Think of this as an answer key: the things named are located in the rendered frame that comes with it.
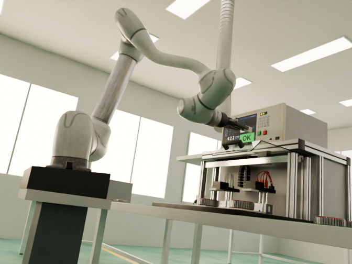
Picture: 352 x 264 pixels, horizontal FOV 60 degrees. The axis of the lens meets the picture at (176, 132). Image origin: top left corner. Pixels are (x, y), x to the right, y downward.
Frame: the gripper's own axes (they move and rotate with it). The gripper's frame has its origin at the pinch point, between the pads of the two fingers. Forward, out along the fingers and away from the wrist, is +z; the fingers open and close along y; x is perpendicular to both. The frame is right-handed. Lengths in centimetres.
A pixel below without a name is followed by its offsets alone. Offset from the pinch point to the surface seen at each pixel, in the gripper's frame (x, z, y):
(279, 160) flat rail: -16.2, 5.9, 16.2
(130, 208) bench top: -46, -30, -56
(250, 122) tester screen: 7.2, 9.5, -6.9
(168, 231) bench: -65, 64, -157
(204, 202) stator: -38.7, -8.3, -17.3
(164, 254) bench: -86, 63, -157
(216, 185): -28.3, 1.0, -20.4
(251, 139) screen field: -2.5, 9.4, -4.9
